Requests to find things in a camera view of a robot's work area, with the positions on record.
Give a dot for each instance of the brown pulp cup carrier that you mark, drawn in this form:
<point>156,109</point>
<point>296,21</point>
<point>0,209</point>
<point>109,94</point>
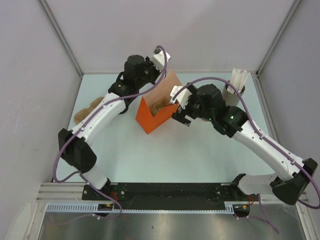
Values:
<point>83,113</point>
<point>156,105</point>

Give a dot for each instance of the white slotted cable duct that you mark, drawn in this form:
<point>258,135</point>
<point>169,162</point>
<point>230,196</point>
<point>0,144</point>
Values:
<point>102,208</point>

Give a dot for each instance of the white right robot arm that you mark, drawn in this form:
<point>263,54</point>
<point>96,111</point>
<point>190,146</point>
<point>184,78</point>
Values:
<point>289,179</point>

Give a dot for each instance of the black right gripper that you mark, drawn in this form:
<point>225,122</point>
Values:
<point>180,116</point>

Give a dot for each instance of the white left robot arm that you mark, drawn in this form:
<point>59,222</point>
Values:
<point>75,145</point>

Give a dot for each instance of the orange paper bag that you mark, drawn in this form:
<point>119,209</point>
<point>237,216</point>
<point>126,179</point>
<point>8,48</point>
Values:
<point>147,122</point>

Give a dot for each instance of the aluminium frame rail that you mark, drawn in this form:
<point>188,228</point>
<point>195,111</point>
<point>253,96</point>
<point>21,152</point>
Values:
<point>60,192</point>

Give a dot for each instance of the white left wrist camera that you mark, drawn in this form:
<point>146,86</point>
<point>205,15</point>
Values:
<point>158,59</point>

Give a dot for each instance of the grey straw holder tube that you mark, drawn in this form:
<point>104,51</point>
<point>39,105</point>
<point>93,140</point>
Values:
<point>231,99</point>

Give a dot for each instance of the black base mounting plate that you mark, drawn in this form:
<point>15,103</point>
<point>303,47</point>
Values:
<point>190,196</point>

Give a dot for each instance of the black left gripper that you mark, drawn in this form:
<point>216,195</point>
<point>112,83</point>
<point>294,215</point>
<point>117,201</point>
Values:
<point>148,62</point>

